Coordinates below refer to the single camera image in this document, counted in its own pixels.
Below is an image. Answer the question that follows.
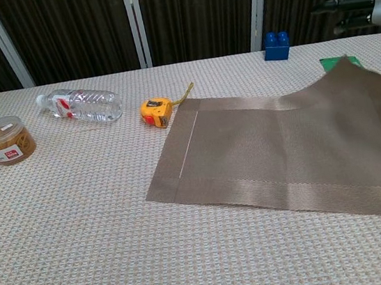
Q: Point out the brown woven placemat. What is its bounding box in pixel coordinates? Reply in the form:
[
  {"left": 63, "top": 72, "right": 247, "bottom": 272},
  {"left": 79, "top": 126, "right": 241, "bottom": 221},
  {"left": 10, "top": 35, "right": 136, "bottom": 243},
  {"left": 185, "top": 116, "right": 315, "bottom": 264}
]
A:
[{"left": 130, "top": 49, "right": 381, "bottom": 254}]

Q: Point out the green foil packet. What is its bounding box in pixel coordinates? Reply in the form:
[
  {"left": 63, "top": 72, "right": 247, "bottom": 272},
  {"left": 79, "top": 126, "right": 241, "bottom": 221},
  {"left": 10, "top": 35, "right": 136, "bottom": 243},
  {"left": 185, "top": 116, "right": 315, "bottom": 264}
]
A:
[{"left": 319, "top": 52, "right": 364, "bottom": 75}]

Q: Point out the blue toy building brick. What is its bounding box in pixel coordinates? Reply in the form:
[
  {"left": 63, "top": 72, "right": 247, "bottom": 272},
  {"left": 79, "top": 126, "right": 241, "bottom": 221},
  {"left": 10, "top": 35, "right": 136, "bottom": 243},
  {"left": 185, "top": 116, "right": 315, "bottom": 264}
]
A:
[{"left": 261, "top": 29, "right": 293, "bottom": 63}]

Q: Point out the yellow tape measure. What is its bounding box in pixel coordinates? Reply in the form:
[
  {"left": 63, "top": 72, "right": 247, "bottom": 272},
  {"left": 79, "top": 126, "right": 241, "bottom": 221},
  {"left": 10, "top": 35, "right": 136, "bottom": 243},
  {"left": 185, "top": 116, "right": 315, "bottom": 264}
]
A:
[{"left": 137, "top": 81, "right": 200, "bottom": 132}]

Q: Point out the clear plastic water bottle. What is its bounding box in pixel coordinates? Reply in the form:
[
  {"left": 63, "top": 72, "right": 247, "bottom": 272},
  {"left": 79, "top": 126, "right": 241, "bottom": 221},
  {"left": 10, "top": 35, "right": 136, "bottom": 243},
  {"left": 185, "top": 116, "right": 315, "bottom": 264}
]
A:
[{"left": 34, "top": 81, "right": 125, "bottom": 132}]

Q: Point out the beige woven tablecloth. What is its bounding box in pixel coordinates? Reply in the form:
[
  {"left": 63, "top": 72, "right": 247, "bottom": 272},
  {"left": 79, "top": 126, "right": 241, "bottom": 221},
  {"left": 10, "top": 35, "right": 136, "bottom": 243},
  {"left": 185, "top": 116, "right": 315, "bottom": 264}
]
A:
[{"left": 0, "top": 32, "right": 381, "bottom": 285}]

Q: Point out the round plastic snack jar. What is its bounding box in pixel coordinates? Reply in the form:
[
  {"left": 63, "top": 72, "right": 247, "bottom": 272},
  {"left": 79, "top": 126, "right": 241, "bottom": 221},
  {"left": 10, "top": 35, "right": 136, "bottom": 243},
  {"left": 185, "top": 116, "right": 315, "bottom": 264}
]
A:
[{"left": 0, "top": 113, "right": 39, "bottom": 167}]

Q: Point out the white screen frame post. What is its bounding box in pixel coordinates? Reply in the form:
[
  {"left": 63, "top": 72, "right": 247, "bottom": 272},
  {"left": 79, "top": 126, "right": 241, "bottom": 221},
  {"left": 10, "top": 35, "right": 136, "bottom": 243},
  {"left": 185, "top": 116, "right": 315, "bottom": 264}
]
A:
[
  {"left": 121, "top": 0, "right": 153, "bottom": 71},
  {"left": 0, "top": 0, "right": 36, "bottom": 92},
  {"left": 244, "top": 0, "right": 277, "bottom": 53}
]

